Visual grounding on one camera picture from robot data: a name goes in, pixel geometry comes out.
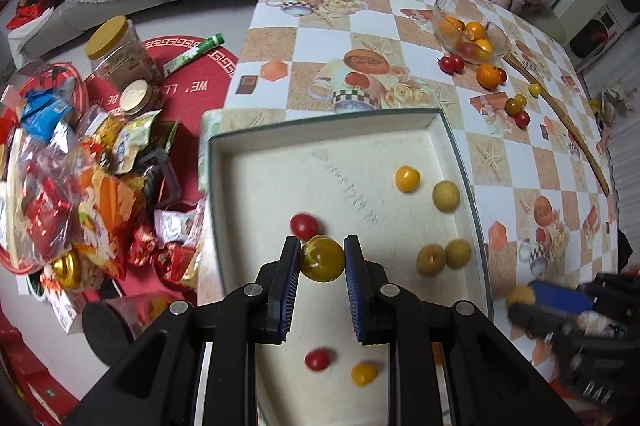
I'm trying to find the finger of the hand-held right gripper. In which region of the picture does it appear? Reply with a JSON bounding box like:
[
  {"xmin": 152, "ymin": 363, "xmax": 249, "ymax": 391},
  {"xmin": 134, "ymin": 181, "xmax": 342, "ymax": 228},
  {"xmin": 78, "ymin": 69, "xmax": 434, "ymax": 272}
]
[
  {"xmin": 530, "ymin": 273, "xmax": 640, "ymax": 324},
  {"xmin": 507, "ymin": 303, "xmax": 601, "ymax": 344}
]

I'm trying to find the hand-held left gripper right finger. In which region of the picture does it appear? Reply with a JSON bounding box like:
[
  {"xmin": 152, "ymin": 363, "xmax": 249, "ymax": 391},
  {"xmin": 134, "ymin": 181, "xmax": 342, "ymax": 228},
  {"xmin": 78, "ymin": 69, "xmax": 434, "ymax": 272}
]
[{"xmin": 342, "ymin": 233, "xmax": 583, "ymax": 426}]

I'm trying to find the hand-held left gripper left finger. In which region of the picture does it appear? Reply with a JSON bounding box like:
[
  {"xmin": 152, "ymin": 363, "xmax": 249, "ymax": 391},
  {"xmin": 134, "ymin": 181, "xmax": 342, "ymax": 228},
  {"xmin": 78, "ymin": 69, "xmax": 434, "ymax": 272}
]
[{"xmin": 62, "ymin": 233, "xmax": 303, "ymax": 426}]

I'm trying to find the large yellow tomato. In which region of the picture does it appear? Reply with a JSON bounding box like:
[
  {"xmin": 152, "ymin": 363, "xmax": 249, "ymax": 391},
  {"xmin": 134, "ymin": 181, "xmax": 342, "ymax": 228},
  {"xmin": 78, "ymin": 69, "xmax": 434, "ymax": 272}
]
[{"xmin": 299, "ymin": 235, "xmax": 347, "ymax": 284}]

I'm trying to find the green-rimmed white tray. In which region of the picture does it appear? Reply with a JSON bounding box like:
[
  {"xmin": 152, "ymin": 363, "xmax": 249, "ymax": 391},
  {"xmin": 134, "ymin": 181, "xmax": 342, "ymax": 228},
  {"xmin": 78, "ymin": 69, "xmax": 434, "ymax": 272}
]
[{"xmin": 200, "ymin": 109, "xmax": 496, "ymax": 426}]

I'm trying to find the pale yellow tomato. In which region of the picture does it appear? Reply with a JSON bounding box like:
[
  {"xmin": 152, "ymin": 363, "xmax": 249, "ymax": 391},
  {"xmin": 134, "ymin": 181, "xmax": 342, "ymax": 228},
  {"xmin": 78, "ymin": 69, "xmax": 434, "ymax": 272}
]
[{"xmin": 431, "ymin": 180, "xmax": 462, "ymax": 213}]

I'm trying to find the red plastic jar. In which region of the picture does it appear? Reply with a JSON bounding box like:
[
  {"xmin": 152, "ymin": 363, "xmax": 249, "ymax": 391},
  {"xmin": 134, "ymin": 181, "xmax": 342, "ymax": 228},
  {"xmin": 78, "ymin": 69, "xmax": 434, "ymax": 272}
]
[{"xmin": 107, "ymin": 293, "xmax": 173, "ymax": 337}]

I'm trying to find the long curved wooden stick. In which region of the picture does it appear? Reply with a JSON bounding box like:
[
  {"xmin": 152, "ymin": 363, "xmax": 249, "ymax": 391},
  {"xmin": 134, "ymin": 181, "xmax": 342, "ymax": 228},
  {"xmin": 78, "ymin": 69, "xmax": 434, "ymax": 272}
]
[{"xmin": 500, "ymin": 51, "xmax": 612, "ymax": 198}]

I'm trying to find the black round lid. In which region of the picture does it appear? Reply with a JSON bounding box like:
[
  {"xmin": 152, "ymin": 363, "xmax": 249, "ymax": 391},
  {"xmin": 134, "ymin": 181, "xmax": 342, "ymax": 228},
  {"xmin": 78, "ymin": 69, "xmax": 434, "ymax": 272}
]
[{"xmin": 81, "ymin": 301, "xmax": 136, "ymax": 364}]

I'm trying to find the beige toy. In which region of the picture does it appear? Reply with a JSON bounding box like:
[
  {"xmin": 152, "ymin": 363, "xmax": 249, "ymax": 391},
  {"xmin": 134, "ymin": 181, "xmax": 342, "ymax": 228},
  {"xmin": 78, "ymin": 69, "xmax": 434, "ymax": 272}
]
[{"xmin": 590, "ymin": 79, "xmax": 638, "ymax": 122}]

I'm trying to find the gold can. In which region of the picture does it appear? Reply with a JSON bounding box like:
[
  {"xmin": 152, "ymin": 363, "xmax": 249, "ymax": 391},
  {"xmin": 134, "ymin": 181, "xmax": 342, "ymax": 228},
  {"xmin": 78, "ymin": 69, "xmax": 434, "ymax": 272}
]
[{"xmin": 52, "ymin": 251, "xmax": 83, "ymax": 292}]

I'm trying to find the red round mat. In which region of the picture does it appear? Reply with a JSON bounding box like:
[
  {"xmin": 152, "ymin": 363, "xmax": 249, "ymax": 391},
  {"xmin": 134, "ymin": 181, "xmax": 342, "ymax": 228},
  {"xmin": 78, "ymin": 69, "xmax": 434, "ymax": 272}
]
[{"xmin": 80, "ymin": 35, "xmax": 240, "ymax": 142}]

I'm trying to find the small orange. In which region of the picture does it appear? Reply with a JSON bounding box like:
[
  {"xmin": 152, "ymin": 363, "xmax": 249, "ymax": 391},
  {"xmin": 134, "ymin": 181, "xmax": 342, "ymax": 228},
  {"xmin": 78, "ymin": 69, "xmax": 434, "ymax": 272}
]
[{"xmin": 476, "ymin": 63, "xmax": 503, "ymax": 88}]

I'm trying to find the pile of snack packets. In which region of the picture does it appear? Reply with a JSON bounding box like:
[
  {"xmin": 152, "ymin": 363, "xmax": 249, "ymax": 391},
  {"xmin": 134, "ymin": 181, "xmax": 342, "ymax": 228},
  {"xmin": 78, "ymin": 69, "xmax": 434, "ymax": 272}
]
[{"xmin": 0, "ymin": 61, "xmax": 206, "ymax": 322}]

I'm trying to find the green tube packet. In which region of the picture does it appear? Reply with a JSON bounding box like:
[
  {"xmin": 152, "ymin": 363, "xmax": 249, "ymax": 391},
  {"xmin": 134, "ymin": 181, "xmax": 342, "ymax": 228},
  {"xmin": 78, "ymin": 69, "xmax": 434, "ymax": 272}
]
[{"xmin": 164, "ymin": 33, "xmax": 226, "ymax": 74}]

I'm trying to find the red plastic stool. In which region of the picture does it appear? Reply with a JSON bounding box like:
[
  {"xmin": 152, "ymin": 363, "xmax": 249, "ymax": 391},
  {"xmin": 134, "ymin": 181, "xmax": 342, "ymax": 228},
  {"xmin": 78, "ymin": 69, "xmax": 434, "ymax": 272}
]
[{"xmin": 0, "ymin": 301, "xmax": 81, "ymax": 426}]

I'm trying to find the clear glass bowl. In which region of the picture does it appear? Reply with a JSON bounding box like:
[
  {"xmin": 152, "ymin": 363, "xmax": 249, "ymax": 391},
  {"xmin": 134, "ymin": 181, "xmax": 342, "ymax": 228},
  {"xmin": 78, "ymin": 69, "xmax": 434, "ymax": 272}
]
[{"xmin": 432, "ymin": 0, "xmax": 513, "ymax": 63}]

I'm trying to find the white appliance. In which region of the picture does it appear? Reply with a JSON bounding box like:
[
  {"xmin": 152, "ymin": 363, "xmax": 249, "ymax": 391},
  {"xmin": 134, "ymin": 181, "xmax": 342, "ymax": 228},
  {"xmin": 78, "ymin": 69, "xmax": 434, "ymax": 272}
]
[{"xmin": 552, "ymin": 0, "xmax": 640, "ymax": 62}]

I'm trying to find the plastic jar yellow lid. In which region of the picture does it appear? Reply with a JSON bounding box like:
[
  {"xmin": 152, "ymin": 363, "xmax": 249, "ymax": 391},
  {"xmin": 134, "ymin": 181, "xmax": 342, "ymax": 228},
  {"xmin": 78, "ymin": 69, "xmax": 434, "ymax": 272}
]
[{"xmin": 84, "ymin": 15, "xmax": 153, "ymax": 90}]

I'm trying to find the red cloth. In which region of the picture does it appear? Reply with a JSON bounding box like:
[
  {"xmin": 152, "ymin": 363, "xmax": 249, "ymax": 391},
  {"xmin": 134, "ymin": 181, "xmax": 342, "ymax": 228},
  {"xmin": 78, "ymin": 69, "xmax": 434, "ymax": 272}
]
[{"xmin": 7, "ymin": 0, "xmax": 56, "ymax": 30}]

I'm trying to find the dark plastic frame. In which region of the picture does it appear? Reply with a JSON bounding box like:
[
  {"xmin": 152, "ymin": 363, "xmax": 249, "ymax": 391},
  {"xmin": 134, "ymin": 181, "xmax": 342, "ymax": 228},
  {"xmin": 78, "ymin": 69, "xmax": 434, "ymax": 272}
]
[{"xmin": 140, "ymin": 149, "xmax": 183, "ymax": 207}]

